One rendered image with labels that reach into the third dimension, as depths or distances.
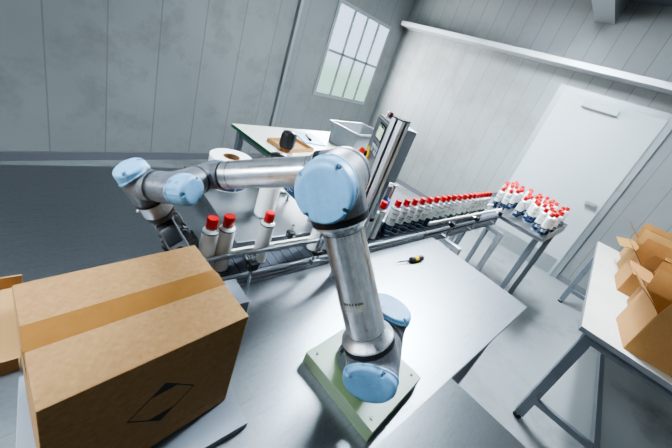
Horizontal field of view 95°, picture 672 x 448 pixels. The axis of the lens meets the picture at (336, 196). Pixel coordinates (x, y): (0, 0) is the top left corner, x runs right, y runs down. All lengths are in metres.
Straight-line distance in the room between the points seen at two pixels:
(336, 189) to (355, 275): 0.18
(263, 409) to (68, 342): 0.46
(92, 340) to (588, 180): 4.66
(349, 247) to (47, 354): 0.47
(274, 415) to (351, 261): 0.45
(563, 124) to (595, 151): 0.47
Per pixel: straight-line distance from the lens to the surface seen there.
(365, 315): 0.66
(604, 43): 4.94
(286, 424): 0.90
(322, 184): 0.53
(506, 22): 5.24
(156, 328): 0.64
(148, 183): 0.81
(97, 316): 0.66
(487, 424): 1.18
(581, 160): 4.73
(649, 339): 2.25
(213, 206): 1.43
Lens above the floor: 1.61
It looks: 23 degrees down
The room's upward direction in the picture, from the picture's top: 20 degrees clockwise
